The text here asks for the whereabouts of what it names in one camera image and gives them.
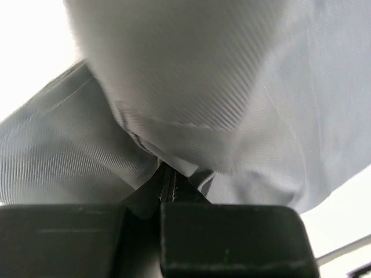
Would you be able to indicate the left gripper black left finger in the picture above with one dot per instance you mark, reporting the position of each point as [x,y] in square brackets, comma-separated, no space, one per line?
[73,240]

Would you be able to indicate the aluminium table rail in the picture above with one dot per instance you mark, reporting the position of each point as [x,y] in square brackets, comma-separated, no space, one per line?
[362,242]

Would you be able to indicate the grey pleated skirt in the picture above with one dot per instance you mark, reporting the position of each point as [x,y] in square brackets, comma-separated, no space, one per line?
[257,102]

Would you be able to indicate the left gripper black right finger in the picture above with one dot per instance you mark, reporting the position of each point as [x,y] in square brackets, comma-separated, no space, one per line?
[200,239]

